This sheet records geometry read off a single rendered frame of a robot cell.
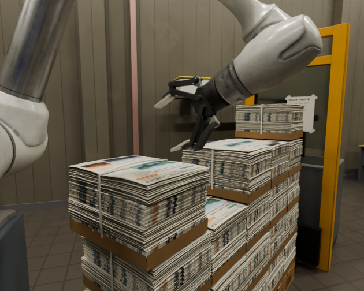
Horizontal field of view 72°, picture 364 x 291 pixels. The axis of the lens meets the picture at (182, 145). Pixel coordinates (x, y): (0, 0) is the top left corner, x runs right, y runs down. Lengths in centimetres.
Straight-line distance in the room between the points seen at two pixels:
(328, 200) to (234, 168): 121
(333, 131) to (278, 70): 164
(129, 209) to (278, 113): 122
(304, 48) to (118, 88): 315
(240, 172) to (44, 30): 87
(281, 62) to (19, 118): 58
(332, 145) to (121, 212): 174
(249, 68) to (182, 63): 323
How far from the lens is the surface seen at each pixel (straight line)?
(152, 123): 357
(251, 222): 125
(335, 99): 214
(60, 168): 365
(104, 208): 77
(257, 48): 53
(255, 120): 173
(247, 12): 68
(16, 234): 68
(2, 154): 63
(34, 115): 71
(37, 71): 71
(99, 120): 337
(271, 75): 53
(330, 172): 218
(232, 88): 55
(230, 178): 117
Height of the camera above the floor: 123
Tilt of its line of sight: 7 degrees down
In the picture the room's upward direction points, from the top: straight up
